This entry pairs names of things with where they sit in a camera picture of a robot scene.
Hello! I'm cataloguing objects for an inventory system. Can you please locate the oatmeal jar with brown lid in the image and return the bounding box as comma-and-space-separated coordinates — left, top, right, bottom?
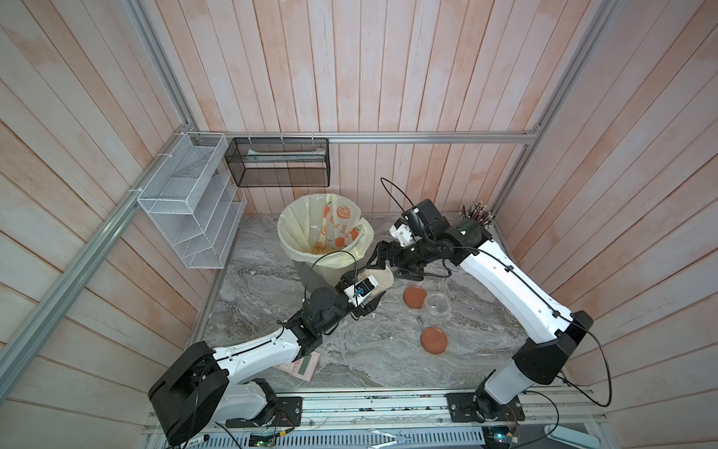
424, 293, 452, 322

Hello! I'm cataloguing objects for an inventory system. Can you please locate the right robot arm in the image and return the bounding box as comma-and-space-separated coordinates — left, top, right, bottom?
368, 199, 593, 423

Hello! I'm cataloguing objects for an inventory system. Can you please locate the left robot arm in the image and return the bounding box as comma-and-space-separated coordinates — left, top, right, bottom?
148, 269, 394, 447

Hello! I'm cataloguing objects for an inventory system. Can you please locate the oatmeal jar with cream lid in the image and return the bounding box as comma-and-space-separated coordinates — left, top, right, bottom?
366, 267, 395, 295

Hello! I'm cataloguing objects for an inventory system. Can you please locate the black wire mesh basket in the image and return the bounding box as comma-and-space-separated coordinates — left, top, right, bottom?
224, 137, 331, 188

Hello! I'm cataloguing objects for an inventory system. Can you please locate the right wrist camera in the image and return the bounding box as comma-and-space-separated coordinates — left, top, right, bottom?
389, 218, 415, 248

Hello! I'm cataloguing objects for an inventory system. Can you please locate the pink calculator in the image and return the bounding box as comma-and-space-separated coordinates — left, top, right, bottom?
275, 352, 320, 382

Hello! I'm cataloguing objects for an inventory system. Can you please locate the horizontal aluminium frame bar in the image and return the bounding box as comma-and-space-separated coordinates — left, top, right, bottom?
224, 131, 538, 144

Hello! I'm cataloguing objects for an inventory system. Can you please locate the white wire mesh shelf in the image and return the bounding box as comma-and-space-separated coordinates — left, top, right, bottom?
138, 132, 247, 269

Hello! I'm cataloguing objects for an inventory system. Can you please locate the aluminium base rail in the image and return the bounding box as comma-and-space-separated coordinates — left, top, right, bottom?
139, 388, 604, 449

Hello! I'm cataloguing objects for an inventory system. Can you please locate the brown jar lid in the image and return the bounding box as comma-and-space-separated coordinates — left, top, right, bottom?
420, 327, 449, 355
403, 285, 427, 310

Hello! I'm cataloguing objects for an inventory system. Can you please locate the grey trash bin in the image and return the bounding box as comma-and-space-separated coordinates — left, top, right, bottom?
293, 261, 351, 292

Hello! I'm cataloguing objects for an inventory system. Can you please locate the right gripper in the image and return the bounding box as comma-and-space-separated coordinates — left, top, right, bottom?
365, 241, 437, 284

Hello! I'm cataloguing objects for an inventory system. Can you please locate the bundle of pencils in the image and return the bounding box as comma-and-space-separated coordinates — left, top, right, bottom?
461, 202, 495, 226

